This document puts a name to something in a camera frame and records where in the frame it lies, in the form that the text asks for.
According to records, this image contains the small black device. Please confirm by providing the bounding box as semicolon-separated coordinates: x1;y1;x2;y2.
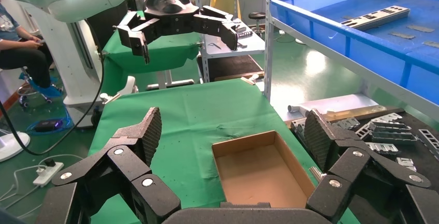
34;120;64;133

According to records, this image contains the white plastic pipe fitting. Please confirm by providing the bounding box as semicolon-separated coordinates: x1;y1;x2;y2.
287;104;311;117

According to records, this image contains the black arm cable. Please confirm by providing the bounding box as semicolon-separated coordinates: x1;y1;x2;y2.
0;20;105;156

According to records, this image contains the white flat board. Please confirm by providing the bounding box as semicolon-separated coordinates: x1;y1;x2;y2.
279;94;379;122

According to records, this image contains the black shelf mat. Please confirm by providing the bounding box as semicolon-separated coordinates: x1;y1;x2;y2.
197;55;265;82

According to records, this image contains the dark grey ladder bracket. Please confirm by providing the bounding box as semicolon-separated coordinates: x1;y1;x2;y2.
418;129;439;151

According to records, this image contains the black tray with wooden rim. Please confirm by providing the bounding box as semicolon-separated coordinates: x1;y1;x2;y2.
284;105;439;196

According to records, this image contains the black remote control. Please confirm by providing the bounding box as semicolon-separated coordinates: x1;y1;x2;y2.
236;26;254;39

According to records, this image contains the perforated metal plate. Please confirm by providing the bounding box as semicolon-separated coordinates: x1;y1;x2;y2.
343;10;411;32
340;6;411;31

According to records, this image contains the ladder-shaped metal part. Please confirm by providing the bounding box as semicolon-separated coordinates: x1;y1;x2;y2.
369;122;412;135

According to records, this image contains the black round stool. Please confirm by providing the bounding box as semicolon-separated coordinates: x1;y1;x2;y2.
247;11;267;35

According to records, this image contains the yellow panel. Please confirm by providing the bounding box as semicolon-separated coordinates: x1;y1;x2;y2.
210;0;242;18

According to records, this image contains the green tablecloth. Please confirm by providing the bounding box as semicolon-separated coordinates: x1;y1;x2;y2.
87;78;361;224

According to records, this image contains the blue plastic tray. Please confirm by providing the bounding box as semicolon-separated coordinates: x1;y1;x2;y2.
270;0;439;105

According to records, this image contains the blue office chair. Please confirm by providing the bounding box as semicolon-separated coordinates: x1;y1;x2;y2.
17;66;64;108

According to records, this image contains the grey slotted metal bracket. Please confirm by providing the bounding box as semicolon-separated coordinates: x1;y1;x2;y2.
370;131;417;146

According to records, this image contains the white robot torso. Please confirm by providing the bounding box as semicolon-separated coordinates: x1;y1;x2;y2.
20;1;139;129

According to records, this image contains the large grey metal frame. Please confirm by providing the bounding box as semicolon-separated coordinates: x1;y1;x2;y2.
290;117;361;141

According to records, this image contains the green cloth on side table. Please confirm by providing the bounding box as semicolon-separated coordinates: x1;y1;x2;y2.
101;11;201;95

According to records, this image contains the white power strip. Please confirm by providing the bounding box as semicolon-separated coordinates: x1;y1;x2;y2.
32;160;65;187

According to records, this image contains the brown cardboard box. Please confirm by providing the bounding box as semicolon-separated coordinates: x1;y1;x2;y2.
211;130;315;210

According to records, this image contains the small grey ribbed bracket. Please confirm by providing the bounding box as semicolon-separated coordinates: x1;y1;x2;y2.
355;112;404;139

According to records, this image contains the round white stand base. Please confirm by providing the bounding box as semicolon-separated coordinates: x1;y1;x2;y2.
0;131;31;163

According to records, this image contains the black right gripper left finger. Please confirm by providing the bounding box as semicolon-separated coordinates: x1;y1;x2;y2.
36;107;181;224

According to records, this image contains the seated person in blue shirt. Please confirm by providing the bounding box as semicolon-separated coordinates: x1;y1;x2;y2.
0;0;54;89

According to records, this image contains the grey slotted metal block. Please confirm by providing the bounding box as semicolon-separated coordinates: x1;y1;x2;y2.
365;142;400;156
396;157;417;172

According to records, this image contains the grey background shelving rack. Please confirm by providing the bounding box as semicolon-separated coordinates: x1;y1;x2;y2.
192;0;267;83

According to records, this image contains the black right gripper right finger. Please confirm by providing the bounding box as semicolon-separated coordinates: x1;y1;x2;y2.
303;109;439;224

